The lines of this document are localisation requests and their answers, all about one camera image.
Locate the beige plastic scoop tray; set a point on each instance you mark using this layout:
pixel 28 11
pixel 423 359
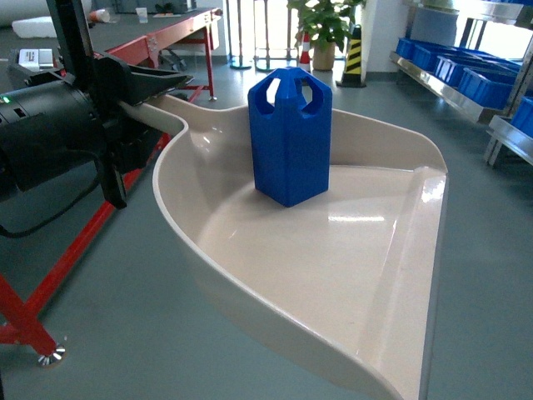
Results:
pixel 344 284

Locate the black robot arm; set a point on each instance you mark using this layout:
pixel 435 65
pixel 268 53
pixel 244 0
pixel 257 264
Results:
pixel 62 121

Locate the steel shelf rack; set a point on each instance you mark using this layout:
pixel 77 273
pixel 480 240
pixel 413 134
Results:
pixel 481 86

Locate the blue plastic part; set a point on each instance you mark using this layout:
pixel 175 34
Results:
pixel 290 118

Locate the potted green plant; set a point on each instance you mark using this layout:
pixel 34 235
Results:
pixel 328 24

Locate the white paper cup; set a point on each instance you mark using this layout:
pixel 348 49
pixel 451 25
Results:
pixel 142 15

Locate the white foam block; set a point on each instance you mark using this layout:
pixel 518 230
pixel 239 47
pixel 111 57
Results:
pixel 36 27

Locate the red table frame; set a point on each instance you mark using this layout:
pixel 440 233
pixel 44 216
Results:
pixel 79 38

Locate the red white traffic cone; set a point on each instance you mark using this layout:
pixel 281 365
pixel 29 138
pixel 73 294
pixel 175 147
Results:
pixel 304 60

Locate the yellow black traffic cone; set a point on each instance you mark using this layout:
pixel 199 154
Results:
pixel 352 73

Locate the white camera module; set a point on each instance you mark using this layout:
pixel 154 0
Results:
pixel 36 59

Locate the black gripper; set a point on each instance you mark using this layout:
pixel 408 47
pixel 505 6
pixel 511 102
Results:
pixel 124 144

